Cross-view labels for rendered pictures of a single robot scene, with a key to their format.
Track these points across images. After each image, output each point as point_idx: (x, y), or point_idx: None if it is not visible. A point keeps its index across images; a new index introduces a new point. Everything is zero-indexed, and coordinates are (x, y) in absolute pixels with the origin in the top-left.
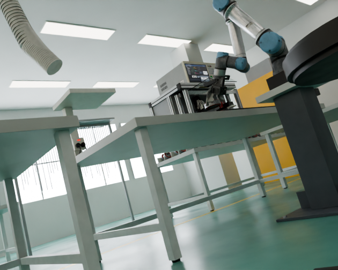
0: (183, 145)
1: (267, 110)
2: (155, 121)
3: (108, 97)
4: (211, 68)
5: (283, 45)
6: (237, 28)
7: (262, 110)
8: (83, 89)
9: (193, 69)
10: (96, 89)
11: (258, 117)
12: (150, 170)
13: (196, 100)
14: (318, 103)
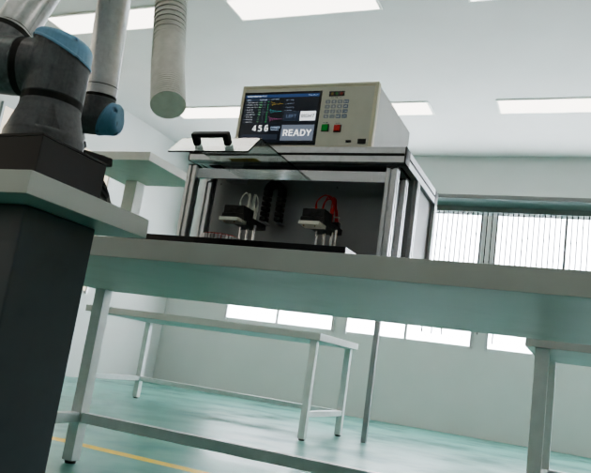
0: (295, 306)
1: (251, 256)
2: None
3: (158, 168)
4: (341, 101)
5: None
6: (97, 8)
7: (223, 254)
8: (94, 152)
9: (269, 107)
10: (114, 153)
11: (263, 275)
12: None
13: (265, 194)
14: (6, 264)
